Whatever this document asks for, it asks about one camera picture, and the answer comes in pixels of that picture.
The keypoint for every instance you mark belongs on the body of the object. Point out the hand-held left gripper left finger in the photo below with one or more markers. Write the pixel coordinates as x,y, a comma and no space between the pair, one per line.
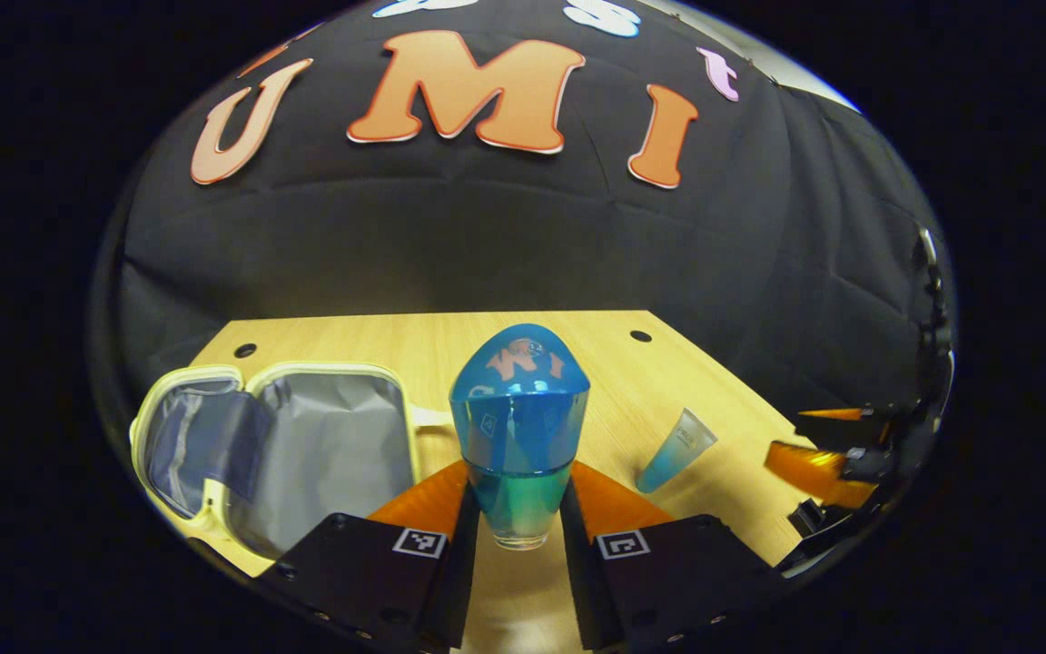
459,563

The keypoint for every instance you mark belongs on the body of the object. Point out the cream suitcase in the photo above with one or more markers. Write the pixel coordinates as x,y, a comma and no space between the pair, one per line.
332,445

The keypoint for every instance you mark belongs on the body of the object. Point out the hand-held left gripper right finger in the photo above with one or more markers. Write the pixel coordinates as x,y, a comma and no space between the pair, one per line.
582,572

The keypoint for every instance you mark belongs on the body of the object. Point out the blue round-capped bottle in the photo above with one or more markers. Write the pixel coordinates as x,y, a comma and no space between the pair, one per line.
518,427

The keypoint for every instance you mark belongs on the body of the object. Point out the light blue tube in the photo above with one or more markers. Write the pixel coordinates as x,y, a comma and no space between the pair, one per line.
673,454

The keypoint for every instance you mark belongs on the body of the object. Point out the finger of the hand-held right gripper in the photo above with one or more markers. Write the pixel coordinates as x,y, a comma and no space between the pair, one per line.
814,472
836,414

